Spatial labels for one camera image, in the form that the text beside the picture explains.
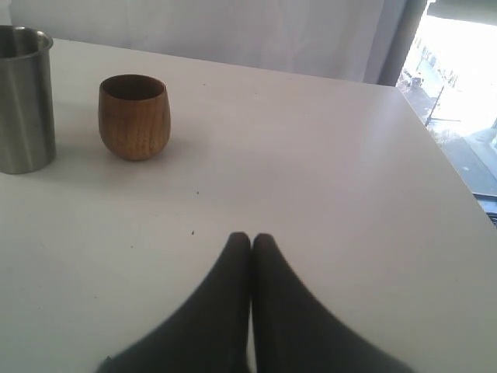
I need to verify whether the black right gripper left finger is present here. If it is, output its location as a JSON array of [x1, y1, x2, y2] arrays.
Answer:
[[99, 232, 252, 372]]

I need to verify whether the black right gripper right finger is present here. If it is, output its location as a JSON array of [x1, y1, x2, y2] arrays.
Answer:
[[251, 232, 420, 373]]

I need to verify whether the round wooden cup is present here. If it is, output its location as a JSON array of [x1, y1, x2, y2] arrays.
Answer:
[[98, 74, 171, 162]]

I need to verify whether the stainless steel cup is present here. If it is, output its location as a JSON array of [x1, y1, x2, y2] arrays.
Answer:
[[1, 25, 57, 174]]

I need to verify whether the white backdrop sheet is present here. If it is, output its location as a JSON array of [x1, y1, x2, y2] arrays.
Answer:
[[1, 0, 426, 85]]

